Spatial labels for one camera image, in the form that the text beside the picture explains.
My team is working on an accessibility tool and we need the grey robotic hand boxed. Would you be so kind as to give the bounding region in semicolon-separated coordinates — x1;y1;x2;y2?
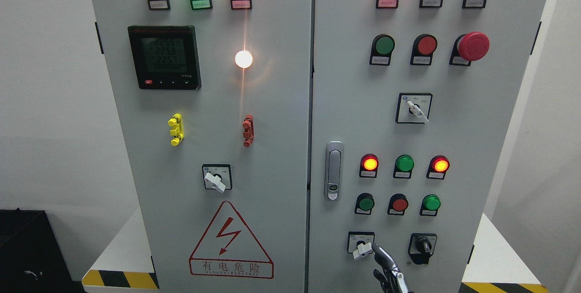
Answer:
371;243;413;293

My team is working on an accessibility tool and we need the silver cabinet door handle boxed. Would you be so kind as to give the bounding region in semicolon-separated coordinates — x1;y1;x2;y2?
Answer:
324;141;344;201

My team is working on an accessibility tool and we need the right grey cabinet door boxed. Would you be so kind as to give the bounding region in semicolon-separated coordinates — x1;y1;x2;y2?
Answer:
308;0;546;293

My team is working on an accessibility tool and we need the grey cabinet door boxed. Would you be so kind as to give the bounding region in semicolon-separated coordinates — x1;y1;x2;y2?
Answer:
308;0;546;293
93;0;312;293

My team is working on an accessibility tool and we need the left grey cabinet door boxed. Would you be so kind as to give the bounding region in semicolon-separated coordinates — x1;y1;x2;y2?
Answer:
93;0;312;293

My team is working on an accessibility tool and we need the lower red push button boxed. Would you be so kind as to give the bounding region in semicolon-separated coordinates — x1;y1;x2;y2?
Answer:
387;194;409;216

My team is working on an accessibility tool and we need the red push button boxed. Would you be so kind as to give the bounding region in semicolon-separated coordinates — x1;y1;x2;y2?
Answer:
409;34;438;66
387;194;409;216

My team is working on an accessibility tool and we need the lower left green push button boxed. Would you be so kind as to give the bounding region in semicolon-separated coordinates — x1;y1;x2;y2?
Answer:
354;192;375;216

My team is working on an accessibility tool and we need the green push button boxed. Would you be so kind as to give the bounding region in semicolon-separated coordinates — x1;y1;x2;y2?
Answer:
369;34;395;67
419;194;442;217
354;192;375;216

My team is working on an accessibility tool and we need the lower right green push button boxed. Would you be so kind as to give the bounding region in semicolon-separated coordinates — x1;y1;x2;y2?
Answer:
419;194;442;217

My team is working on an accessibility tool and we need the white platform with hazard stripes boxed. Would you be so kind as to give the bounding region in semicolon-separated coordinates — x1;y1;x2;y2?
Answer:
82;209;548;293

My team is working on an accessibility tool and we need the middle green indicator light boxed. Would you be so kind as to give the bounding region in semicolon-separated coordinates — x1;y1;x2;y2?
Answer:
393;154;415;179

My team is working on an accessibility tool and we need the left red lit indicator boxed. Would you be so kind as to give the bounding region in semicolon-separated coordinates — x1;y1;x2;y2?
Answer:
359;154;379;179

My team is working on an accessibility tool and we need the red lit indicator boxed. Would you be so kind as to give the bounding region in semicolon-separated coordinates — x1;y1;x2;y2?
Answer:
427;155;450;180
359;154;379;179

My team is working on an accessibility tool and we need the right red lit indicator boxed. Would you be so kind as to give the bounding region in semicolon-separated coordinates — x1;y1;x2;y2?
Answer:
427;155;450;180

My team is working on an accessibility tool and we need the red electric hazard warning sign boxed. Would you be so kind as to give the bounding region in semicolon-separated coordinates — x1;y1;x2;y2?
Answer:
189;201;274;280

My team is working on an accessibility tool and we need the red terminal connector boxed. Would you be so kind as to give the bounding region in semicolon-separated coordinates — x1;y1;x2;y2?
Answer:
241;114;255;147

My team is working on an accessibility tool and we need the green push button upper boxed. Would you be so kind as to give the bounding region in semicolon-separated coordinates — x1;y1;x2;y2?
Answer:
369;34;395;67

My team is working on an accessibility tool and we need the red push button upper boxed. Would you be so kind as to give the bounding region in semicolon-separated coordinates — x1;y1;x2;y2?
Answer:
409;34;438;66

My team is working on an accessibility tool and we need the red emergency stop button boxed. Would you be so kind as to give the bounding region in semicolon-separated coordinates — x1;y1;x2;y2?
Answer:
449;31;490;67

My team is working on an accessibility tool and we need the white lit indicator light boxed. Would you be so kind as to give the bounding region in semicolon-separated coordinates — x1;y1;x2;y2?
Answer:
234;50;254;69

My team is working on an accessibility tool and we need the yellow terminal connector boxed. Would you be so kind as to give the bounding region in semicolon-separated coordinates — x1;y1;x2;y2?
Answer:
167;113;184;146

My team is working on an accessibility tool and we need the black digital power meter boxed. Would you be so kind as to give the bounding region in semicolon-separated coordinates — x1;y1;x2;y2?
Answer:
128;25;202;90

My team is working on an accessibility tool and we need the black box lower left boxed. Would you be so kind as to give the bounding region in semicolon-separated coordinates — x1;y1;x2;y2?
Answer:
0;209;74;293

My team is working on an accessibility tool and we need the black rotary selector switch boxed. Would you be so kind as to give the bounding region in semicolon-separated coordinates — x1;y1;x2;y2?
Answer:
408;233;438;265

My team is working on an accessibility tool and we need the bottom white selector switch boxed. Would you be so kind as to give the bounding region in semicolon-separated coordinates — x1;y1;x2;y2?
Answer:
347;231;375;260

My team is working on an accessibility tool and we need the upper right white selector switch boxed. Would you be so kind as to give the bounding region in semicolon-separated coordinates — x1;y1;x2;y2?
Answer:
395;93;433;124

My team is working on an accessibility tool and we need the left door white selector switch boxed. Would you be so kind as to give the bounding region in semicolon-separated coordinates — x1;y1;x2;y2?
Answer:
202;164;232;193

